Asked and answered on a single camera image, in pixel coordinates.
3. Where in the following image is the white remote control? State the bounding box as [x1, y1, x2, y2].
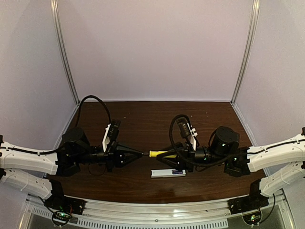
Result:
[151, 169, 186, 178]

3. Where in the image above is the yellow handled screwdriver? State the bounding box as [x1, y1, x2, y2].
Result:
[142, 150, 177, 158]

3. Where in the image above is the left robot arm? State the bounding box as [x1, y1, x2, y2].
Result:
[0, 127, 143, 214]

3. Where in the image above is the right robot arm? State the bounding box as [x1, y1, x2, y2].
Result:
[149, 126, 305, 198]

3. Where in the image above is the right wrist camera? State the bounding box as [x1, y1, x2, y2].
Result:
[176, 117, 198, 151]

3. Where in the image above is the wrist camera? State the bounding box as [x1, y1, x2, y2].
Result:
[176, 117, 198, 151]
[102, 120, 121, 152]

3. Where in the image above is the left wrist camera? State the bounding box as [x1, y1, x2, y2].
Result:
[102, 120, 121, 152]

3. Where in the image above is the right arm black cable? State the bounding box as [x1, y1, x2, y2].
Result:
[168, 114, 236, 167]

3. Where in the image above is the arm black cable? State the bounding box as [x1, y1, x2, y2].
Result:
[168, 114, 236, 167]
[76, 95, 112, 134]

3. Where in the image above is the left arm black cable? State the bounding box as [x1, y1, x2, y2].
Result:
[76, 95, 112, 134]

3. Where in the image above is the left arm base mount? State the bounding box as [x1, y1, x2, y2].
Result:
[44, 195, 86, 215]

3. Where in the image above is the perforated cable tray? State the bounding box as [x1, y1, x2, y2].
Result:
[27, 207, 229, 229]

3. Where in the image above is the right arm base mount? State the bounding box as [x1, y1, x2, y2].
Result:
[227, 194, 269, 215]

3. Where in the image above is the aluminium front rail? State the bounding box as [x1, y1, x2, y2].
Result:
[23, 186, 290, 226]

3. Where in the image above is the aluminium corner post left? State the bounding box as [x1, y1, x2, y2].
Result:
[50, 0, 80, 105]

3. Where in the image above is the aluminium corner post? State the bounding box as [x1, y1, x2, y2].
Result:
[231, 0, 260, 106]
[50, 0, 80, 105]

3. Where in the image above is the aluminium corner post right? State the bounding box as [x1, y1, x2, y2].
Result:
[231, 0, 260, 106]

